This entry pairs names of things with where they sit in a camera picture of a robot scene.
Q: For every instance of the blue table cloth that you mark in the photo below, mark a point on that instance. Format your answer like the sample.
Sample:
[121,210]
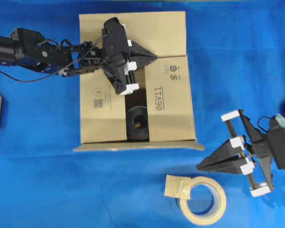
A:
[236,54]

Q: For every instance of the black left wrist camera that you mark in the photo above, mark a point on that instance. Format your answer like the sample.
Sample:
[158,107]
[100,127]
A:
[116,40]

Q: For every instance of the black cylinder inside box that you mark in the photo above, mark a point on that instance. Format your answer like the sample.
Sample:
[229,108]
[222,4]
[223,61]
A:
[137,124]

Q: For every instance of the beige packing tape roll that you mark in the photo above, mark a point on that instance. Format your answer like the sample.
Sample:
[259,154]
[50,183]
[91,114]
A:
[202,200]

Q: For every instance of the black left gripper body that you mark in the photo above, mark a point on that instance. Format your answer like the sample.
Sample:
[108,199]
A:
[118,66]

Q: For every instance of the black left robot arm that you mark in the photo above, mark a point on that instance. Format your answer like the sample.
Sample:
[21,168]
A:
[29,49]

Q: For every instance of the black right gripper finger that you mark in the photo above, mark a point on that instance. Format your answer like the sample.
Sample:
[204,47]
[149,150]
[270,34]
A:
[233,165]
[231,147]

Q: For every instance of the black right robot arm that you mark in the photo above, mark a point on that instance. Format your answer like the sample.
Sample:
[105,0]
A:
[275,136]

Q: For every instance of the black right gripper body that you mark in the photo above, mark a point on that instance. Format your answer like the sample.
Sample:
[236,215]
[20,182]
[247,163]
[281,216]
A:
[258,147]

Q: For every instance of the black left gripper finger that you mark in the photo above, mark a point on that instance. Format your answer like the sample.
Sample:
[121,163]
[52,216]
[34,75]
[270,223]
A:
[140,54]
[143,61]

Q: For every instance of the brown cardboard box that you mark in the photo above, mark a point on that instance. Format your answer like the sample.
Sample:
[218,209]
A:
[164,86]

